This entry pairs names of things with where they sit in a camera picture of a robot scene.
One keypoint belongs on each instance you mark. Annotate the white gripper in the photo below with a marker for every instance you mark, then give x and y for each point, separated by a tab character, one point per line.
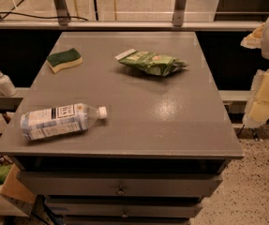
257	113

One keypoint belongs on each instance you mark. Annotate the green and yellow sponge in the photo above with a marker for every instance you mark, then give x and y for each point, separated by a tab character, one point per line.
62	60

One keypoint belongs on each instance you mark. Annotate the blue label plastic bottle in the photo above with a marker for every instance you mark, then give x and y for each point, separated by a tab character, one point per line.
57	121

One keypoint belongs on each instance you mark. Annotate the white pump dispenser bottle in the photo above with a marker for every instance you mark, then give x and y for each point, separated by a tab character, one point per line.
6	85

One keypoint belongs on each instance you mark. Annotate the green chip bag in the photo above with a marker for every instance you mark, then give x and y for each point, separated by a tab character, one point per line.
151	62

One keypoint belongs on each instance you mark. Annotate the cardboard box with items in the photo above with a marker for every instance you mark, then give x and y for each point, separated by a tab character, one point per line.
15	198

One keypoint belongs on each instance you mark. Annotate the grey metal railing frame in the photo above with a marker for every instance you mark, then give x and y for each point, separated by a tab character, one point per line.
195	15

